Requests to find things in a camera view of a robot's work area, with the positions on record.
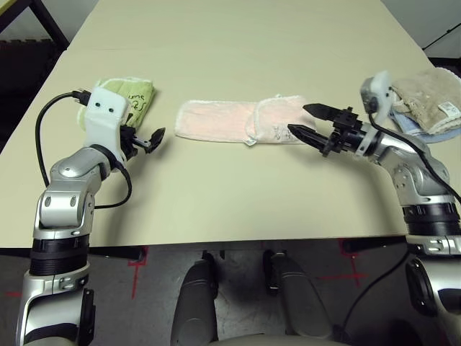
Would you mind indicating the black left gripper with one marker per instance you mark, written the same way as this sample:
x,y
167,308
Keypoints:
x,y
129,142

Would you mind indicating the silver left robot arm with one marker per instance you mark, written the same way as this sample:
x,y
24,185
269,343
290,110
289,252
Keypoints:
x,y
68,202

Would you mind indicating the beige folded towel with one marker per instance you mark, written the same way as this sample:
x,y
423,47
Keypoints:
x,y
425,93

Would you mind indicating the grey robot left leg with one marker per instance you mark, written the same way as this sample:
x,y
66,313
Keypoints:
x,y
194,306

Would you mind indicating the light blue folded towel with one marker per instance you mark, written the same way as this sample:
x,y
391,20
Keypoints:
x,y
407,126

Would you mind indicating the black tripod stand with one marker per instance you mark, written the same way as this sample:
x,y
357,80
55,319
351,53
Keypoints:
x,y
441,37

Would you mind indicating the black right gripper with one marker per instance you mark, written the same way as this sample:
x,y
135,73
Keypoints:
x,y
345,133

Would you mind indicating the beige table with black frame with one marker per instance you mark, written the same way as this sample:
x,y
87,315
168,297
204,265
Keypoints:
x,y
50,25

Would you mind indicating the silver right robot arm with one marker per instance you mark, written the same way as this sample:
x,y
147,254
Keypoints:
x,y
407,162

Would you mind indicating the grey robot right leg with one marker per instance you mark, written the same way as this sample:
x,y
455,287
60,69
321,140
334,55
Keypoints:
x,y
299,295

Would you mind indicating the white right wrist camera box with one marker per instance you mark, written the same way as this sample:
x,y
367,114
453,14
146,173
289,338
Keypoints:
x,y
380,90

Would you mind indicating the green folded towel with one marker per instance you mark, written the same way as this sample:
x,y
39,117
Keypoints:
x,y
140,95

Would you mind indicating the grey robot leg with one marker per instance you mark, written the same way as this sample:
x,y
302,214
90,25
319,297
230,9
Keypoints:
x,y
194,306
299,295

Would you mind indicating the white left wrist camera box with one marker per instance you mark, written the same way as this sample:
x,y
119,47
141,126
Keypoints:
x,y
102,119

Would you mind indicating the pink terry towel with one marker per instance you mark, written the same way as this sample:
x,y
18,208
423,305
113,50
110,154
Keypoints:
x,y
216,119

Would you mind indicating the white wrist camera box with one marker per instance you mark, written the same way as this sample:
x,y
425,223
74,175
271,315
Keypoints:
x,y
380,90
102,119

